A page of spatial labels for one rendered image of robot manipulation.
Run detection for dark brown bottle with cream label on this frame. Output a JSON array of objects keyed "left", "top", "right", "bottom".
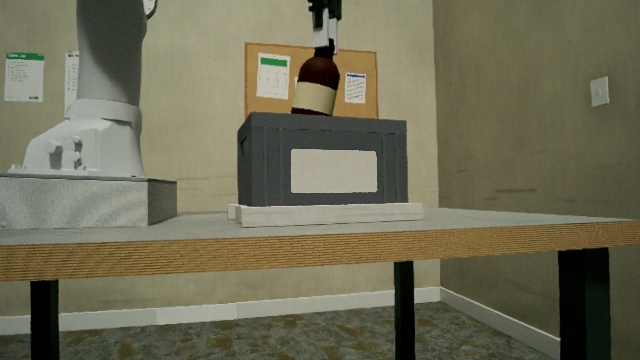
[{"left": 291, "top": 38, "right": 340, "bottom": 116}]

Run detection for dark grey crate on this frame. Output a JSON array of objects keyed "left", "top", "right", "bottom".
[{"left": 237, "top": 112, "right": 408, "bottom": 207}]

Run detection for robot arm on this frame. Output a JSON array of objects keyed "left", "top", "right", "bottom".
[{"left": 7, "top": 0, "right": 147, "bottom": 177}]

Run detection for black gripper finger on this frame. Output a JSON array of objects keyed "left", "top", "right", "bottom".
[
  {"left": 327, "top": 0, "right": 342, "bottom": 55},
  {"left": 308, "top": 0, "right": 329, "bottom": 49}
]

